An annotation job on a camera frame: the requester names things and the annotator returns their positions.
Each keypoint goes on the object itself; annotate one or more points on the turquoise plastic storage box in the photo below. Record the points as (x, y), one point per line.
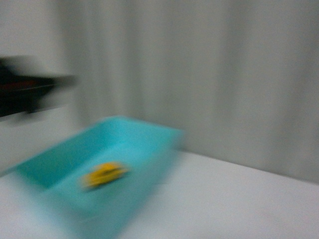
(42, 197)

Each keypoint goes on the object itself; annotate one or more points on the white pleated curtain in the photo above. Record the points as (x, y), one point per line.
(240, 77)

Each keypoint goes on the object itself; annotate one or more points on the yellow beetle toy car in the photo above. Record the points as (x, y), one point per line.
(103, 174)

